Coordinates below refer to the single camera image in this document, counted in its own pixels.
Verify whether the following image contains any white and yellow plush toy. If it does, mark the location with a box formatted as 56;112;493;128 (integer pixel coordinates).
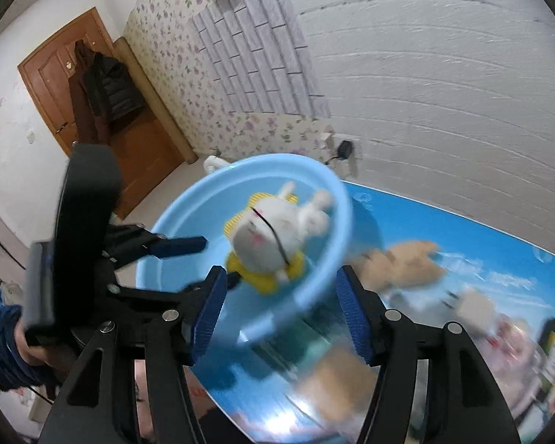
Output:
224;180;336;295

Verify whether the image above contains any black puffer jacket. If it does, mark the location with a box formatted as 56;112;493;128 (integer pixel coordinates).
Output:
81;51;147;124

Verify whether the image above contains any dark object with green label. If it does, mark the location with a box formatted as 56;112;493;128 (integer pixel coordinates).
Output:
536;317;555;408

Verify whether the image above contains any brown wooden door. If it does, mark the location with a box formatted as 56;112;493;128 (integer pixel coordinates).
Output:
17;7;186;221

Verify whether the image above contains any brown coat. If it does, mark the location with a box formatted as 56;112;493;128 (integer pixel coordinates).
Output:
67;39;112;149

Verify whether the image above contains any black cable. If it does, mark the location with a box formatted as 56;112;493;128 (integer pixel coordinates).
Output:
25;379;53;404

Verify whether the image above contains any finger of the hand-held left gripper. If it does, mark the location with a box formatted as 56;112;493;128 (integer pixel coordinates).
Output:
141;235;209;260
108;282;201;310

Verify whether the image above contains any white wall socket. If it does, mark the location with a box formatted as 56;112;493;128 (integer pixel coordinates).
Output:
321;132;367;177

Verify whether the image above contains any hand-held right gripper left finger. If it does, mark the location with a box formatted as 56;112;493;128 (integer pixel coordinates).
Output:
37;266;229;444

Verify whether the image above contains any printed blue desktop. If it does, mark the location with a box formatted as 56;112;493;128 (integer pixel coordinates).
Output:
185;180;555;444

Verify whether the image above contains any white charger plug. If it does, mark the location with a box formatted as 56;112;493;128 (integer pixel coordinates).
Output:
444;287;497;336

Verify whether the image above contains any brown plush toy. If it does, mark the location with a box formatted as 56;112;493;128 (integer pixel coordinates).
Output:
351;239;447;295

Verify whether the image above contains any light blue plastic basin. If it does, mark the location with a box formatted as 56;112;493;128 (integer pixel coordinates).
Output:
135;152;356;345

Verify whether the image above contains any black power plug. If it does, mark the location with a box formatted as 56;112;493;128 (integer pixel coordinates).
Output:
328;140;355;165

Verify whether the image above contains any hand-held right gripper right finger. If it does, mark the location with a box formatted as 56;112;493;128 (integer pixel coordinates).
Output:
335;266;523;444

